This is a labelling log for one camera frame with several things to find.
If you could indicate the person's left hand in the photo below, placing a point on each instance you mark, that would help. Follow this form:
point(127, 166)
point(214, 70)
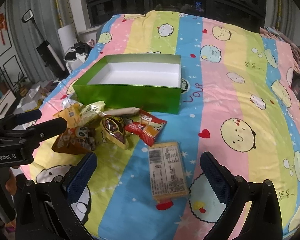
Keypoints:
point(11, 183)

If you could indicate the green cardboard box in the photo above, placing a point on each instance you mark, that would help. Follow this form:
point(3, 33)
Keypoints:
point(148, 81)

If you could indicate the potted green plant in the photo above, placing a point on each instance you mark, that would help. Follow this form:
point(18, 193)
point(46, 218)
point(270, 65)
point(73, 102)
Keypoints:
point(20, 86)

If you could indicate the black floor lamp stand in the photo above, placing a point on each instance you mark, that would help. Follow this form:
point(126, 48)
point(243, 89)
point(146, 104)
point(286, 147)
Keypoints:
point(46, 51)

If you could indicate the yellow cracker pack with label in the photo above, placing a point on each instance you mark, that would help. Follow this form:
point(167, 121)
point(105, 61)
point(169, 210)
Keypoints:
point(166, 172)

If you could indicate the brown gold round-label snack bag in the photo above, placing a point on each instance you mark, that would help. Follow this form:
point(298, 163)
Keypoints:
point(113, 128)

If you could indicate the white cabinet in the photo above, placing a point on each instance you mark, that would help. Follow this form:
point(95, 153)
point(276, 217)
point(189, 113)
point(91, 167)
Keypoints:
point(6, 102)

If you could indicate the green white snack bag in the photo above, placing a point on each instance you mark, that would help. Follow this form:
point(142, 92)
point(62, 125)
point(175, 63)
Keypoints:
point(90, 112)

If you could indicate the red chinese knot decoration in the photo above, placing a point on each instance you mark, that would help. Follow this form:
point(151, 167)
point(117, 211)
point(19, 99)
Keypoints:
point(3, 28)

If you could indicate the colourful cartoon striped bedsheet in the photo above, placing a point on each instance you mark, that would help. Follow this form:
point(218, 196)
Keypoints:
point(236, 102)

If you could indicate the brown panda snack bag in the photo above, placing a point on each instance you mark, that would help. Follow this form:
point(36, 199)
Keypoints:
point(75, 141)

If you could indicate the black white clothes pile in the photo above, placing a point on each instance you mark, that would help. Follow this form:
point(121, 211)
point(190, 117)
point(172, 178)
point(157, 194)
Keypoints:
point(79, 51)

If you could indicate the red orange snack packet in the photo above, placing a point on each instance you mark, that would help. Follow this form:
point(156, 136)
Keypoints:
point(147, 128)

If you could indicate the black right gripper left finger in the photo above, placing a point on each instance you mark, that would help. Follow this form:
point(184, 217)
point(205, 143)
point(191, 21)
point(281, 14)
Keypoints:
point(77, 178)

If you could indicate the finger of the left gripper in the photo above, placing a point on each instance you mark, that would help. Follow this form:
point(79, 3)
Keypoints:
point(13, 120)
point(46, 130)

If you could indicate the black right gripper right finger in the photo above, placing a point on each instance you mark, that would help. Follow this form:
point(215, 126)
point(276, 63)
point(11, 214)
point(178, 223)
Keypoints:
point(219, 177)

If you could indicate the yellow orange snack bag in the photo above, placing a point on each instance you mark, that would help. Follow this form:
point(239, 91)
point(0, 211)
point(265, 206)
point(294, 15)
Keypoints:
point(71, 114)

